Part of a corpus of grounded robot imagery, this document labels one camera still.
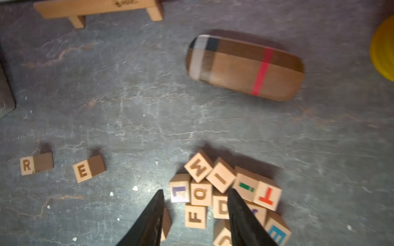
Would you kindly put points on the wooden block letter I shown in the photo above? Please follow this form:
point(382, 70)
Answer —
point(222, 175)

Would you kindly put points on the wooden block letter F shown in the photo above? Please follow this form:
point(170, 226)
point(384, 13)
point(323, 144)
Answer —
point(195, 216)

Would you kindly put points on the wooden block letter M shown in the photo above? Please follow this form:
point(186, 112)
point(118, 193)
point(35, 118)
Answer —
point(199, 166)

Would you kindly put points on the wooden block purple U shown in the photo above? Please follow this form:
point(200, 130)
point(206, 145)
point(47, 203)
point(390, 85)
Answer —
point(258, 211)

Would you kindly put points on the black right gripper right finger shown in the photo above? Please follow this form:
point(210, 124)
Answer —
point(244, 227)

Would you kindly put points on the wooden block letter D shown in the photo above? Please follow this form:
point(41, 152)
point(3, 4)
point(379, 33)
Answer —
point(219, 204)

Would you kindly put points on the plaid brown glasses case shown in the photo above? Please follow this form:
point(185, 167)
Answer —
point(245, 67)

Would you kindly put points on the wooden block letter U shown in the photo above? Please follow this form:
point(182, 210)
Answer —
point(222, 233)

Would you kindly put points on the wooden whiteboard stand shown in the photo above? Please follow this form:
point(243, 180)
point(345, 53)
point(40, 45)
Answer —
point(77, 10)

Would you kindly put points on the wooden block letter X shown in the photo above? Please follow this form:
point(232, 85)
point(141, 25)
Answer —
point(166, 225)

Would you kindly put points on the wooden block red T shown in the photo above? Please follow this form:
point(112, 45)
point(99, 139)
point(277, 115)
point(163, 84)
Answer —
point(267, 194)

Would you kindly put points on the wooden block green mark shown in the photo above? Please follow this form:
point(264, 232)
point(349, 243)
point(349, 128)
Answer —
point(246, 183)

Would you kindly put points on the wooden block purple L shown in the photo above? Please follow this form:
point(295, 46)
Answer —
point(180, 188)

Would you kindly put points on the wooden block letter R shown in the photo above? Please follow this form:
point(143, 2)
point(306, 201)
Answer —
point(34, 164)

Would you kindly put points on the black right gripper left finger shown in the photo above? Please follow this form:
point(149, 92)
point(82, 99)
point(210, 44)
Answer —
point(147, 229)

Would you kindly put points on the grey eraser block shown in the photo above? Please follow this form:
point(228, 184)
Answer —
point(7, 100)

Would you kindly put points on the yellow pen cup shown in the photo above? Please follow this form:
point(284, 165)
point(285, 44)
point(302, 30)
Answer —
point(382, 49)

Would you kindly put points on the wooden block blue E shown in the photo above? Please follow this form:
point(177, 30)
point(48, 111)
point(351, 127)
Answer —
point(277, 229)

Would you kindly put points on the wooden block letter O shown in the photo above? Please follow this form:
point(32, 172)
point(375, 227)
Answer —
point(201, 193)

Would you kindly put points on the wooden block letter E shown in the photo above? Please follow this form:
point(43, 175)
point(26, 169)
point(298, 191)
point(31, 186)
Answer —
point(89, 168)

